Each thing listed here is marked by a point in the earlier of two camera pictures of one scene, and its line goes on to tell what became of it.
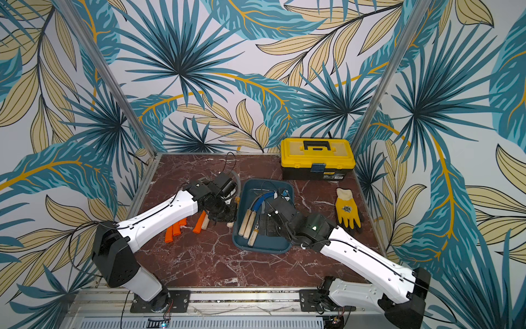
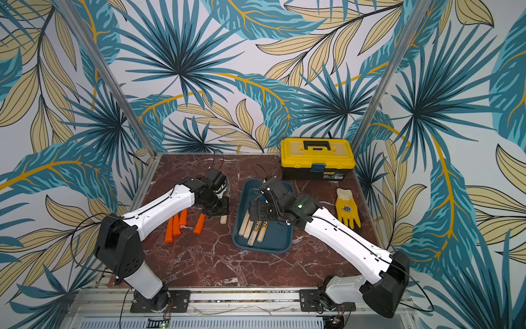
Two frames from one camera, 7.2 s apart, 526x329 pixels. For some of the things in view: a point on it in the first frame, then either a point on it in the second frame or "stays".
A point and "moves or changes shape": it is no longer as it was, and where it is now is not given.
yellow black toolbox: x=316 y=159 stays
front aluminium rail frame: x=211 y=309 stays
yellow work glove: x=346 y=208 stays
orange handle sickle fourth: x=198 y=225 stays
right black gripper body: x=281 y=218 to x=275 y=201
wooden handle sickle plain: x=205 y=222 moves or changes shape
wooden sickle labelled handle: x=237 y=201 moves or changes shape
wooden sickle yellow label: x=254 y=235 stays
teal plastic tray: x=249 y=189 stays
